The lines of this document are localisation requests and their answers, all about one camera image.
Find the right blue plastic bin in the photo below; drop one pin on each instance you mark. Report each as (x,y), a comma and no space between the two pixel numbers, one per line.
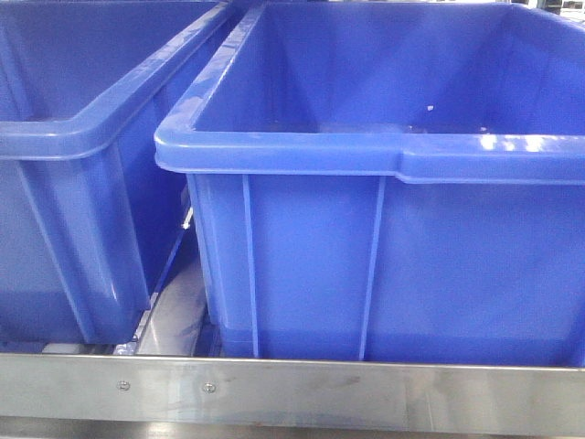
(398,182)

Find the blue plastic bin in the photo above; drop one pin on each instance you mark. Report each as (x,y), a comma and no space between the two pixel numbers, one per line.
(398,182)
(88,219)

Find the left blue plastic bin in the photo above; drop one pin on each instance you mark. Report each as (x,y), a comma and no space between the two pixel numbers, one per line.
(88,219)

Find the steel shelf front rail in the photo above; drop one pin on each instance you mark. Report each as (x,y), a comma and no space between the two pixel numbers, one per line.
(354,395)

